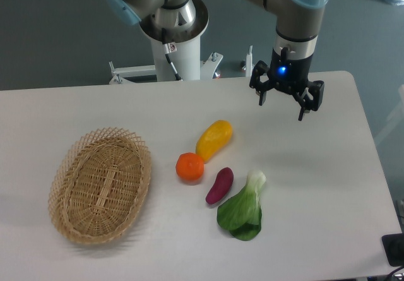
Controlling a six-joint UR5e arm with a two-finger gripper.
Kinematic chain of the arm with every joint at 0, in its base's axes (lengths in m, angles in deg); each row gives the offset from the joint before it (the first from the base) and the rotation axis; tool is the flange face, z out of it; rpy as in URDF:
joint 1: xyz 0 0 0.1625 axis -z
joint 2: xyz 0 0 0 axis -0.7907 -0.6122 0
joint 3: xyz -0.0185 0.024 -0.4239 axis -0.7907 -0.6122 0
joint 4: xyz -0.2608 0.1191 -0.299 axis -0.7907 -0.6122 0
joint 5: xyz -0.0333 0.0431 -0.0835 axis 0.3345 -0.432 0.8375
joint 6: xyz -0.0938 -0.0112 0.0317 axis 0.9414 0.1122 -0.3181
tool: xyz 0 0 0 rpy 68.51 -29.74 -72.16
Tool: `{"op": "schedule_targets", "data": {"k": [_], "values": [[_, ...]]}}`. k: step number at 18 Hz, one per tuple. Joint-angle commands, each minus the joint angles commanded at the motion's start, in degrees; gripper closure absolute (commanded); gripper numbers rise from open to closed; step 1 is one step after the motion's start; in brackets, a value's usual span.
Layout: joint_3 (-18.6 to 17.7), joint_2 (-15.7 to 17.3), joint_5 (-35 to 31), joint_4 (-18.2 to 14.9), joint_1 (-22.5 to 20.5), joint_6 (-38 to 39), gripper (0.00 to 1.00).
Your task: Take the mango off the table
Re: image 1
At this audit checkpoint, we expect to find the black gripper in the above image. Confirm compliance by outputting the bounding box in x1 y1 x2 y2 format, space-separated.
249 49 324 121

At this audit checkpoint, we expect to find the yellow mango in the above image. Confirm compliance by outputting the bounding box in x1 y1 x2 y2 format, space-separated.
195 120 233 163

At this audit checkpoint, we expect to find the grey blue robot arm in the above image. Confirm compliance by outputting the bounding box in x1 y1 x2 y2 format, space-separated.
106 0 328 116

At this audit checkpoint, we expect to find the purple sweet potato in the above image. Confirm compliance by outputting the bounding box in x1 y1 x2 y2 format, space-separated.
205 167 234 205

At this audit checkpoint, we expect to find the orange tangerine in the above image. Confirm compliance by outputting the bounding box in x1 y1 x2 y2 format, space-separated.
175 152 205 182

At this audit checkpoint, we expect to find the green bok choy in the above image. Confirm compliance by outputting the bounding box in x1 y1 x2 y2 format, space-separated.
217 170 266 241

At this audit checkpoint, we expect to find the black device at edge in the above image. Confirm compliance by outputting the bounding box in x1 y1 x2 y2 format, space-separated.
381 233 403 267

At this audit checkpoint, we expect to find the woven wicker basket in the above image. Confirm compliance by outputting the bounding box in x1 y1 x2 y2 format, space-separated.
48 128 152 244

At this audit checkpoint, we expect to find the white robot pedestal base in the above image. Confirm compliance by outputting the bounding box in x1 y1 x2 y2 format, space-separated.
109 0 223 84

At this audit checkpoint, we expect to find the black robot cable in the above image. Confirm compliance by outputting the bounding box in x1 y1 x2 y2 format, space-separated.
161 27 184 81

